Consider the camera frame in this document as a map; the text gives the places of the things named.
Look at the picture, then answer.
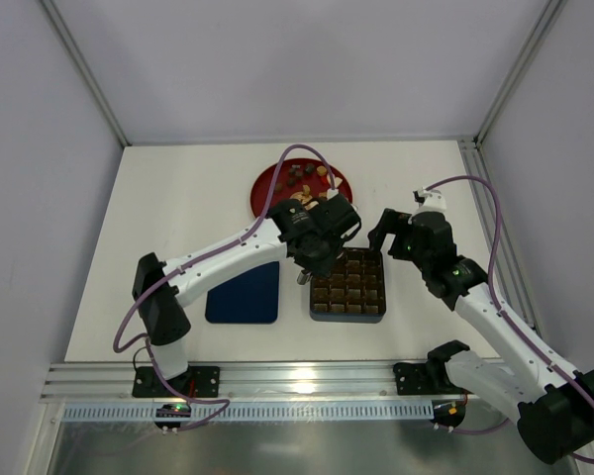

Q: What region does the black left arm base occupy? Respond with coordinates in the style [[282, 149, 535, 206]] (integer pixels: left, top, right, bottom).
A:
[[132, 366, 220, 399]]

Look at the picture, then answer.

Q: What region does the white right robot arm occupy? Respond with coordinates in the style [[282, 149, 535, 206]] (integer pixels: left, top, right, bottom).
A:
[[368, 209, 594, 464]]

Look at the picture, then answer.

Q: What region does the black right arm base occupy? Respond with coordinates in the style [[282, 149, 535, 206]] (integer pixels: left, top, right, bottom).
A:
[[393, 360, 459, 396]]

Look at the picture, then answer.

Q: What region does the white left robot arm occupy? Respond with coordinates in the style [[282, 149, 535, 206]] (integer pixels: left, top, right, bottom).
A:
[[132, 194, 361, 381]]

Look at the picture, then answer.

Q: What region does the blue chocolate box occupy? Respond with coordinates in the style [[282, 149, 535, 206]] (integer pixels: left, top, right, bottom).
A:
[[309, 247, 386, 324]]

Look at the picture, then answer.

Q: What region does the round red tray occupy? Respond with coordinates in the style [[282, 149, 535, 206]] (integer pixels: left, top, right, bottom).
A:
[[249, 157, 331, 217]]

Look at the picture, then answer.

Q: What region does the blue box lid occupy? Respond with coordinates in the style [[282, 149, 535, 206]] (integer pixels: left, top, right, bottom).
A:
[[205, 261, 280, 325]]

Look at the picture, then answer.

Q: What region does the right controller board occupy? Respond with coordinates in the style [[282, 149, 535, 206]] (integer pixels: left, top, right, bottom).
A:
[[431, 401, 466, 428]]

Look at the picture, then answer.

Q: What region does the controller board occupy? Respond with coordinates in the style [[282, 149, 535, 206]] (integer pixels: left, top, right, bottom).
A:
[[431, 401, 466, 428], [154, 403, 191, 430]]

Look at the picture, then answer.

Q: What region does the left controller board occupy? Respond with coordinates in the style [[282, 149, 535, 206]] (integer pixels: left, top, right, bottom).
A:
[[154, 403, 191, 430]]

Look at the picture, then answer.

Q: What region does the aluminium right side rail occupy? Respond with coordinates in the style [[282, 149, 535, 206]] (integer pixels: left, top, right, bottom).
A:
[[457, 138, 541, 333]]

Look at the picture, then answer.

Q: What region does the aluminium rail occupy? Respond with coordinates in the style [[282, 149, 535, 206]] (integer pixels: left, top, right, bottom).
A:
[[457, 138, 541, 333], [40, 359, 511, 400]]

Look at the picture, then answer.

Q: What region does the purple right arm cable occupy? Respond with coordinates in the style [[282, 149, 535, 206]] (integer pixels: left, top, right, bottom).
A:
[[423, 175, 594, 464]]

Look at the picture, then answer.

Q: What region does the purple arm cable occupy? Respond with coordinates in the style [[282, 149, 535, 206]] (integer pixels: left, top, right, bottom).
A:
[[112, 142, 346, 431], [423, 175, 594, 464]]

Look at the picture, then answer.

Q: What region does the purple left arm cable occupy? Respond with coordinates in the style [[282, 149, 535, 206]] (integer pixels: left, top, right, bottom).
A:
[[112, 142, 346, 431]]

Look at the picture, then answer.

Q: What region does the aluminium front rail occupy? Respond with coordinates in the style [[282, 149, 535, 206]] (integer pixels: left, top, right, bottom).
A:
[[40, 359, 511, 400]]

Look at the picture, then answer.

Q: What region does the aluminium right frame post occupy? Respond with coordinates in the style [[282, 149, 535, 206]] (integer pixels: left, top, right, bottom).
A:
[[474, 0, 567, 147]]

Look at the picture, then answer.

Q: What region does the aluminium frame post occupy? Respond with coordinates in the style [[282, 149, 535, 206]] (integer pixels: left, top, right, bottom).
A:
[[38, 0, 131, 147], [474, 0, 567, 147]]

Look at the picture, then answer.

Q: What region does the slotted cable duct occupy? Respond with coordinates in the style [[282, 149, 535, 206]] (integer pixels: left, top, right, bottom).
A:
[[61, 400, 434, 423]]

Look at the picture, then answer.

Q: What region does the aluminium left frame post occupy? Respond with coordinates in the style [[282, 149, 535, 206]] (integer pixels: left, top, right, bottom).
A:
[[38, 0, 131, 147]]

